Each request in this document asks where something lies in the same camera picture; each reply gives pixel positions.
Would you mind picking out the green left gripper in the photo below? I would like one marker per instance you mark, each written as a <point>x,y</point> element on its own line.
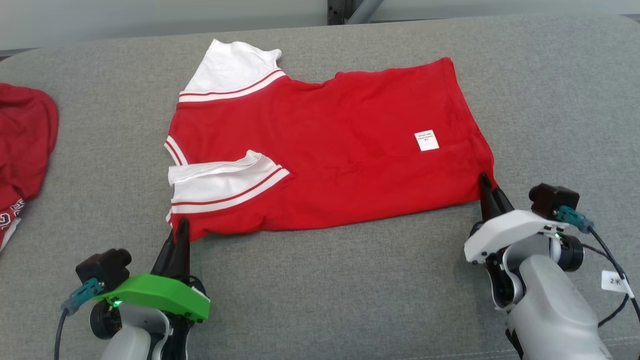
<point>160,292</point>

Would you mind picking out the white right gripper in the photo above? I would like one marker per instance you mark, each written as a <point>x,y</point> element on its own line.
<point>510,230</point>

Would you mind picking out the red white striped t-shirt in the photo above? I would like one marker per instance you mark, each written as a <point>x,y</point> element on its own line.
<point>340,150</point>

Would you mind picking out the red shorts with white trim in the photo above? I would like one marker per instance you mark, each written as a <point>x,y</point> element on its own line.
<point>25,140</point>

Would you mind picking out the grey metal diagonal strut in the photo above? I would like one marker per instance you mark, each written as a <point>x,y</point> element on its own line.
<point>365,11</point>

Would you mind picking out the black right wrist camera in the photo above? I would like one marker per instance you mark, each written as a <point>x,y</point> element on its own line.
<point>552,200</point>

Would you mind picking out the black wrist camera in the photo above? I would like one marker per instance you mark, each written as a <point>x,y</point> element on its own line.
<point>102,265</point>
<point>552,200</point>

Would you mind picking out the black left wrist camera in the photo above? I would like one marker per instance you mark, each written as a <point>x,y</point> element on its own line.
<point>102,265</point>

